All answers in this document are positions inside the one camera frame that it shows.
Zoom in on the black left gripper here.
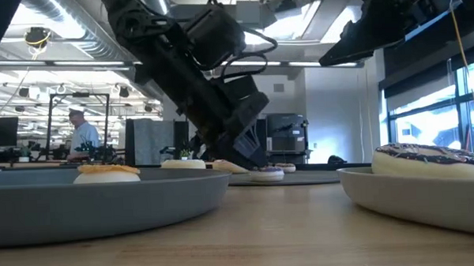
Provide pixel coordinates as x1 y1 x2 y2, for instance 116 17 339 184
190 73 273 171

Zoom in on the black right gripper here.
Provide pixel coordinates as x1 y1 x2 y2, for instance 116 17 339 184
316 0 453 68

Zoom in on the large pink frosted donut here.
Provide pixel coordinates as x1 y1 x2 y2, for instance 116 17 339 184
212 158 250 176

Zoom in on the small purple donut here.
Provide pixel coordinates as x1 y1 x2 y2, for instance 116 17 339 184
248 164 285 184

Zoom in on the small brown donut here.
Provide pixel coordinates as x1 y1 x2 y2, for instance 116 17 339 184
274 162 298 174

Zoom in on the large white frosted donut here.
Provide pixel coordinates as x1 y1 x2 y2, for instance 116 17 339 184
160 158 207 171

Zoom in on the large chocolate sprinkled donut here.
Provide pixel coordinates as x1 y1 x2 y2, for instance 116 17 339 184
371 140 474 185

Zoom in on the small orange donut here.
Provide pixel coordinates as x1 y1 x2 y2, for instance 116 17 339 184
72 163 141 185

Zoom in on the black printer cabinet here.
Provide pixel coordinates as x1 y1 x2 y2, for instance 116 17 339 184
265 111 310 165

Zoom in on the round dark grey mat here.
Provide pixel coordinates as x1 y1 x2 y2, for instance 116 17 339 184
227 169 341 189

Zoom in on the grey partition panel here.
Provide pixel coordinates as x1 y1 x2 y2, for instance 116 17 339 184
123 116 190 167

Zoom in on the dark grey round plate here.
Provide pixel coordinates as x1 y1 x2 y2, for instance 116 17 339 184
0 161 234 248

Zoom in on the person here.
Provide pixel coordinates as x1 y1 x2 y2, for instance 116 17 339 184
65 109 101 162

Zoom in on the light grey round plate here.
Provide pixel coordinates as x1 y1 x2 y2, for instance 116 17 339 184
337 162 474 242

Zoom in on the black round ceiling device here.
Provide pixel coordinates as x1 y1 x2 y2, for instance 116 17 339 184
23 26 53 50

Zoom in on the black computer monitor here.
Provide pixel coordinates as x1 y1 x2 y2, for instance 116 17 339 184
0 116 20 148

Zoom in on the yellow hanging cable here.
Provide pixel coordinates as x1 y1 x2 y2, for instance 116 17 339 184
448 0 474 152

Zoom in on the silver ventilation duct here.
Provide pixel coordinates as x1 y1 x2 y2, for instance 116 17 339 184
21 0 172 69

